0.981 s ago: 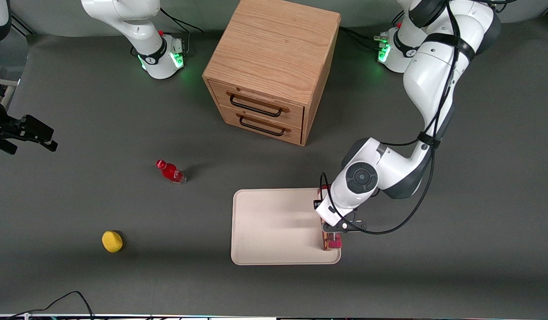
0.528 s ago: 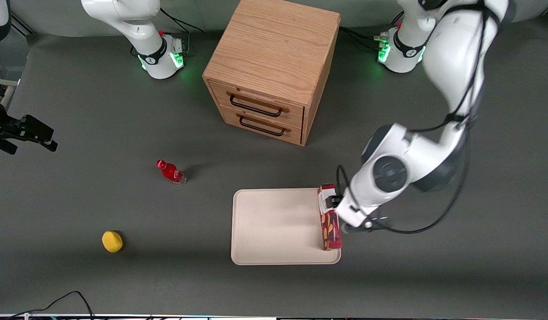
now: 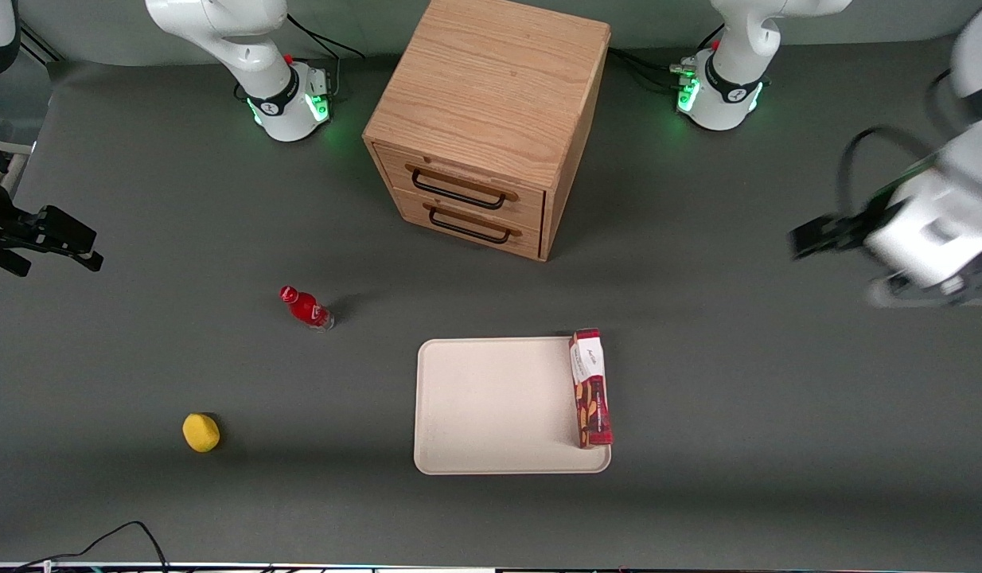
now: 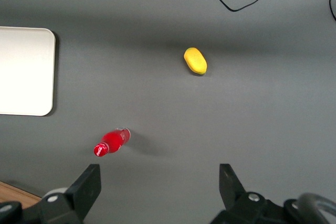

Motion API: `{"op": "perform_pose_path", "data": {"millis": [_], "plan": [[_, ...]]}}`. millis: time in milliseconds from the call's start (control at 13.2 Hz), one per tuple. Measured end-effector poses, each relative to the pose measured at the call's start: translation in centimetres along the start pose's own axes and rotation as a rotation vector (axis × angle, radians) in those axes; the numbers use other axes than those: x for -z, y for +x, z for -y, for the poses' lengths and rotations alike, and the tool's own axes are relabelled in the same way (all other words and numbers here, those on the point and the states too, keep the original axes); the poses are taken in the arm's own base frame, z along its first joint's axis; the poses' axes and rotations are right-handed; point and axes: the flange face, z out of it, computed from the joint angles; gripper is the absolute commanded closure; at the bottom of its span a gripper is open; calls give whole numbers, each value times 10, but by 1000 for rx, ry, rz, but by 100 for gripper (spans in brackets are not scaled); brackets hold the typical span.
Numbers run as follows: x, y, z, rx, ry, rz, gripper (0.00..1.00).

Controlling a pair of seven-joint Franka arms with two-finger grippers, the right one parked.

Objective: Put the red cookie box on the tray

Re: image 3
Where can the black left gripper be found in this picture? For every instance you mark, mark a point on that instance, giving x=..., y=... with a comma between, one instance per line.
x=859, y=222

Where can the red tartan shortbread cookie box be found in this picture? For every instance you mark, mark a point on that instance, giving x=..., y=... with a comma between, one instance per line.
x=592, y=390

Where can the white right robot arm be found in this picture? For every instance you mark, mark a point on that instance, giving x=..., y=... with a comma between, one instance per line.
x=244, y=48

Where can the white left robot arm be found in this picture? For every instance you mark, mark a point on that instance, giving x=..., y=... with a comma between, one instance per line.
x=937, y=215

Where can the beige rectangular tray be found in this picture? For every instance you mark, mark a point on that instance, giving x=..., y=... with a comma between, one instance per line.
x=495, y=406

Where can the yellow lemon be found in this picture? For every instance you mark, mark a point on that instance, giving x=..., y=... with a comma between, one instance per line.
x=200, y=432

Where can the small red drink bottle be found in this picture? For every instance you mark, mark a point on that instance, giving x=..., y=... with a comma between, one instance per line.
x=306, y=308

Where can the wooden drawer cabinet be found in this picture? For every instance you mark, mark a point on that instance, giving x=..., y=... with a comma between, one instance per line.
x=491, y=79

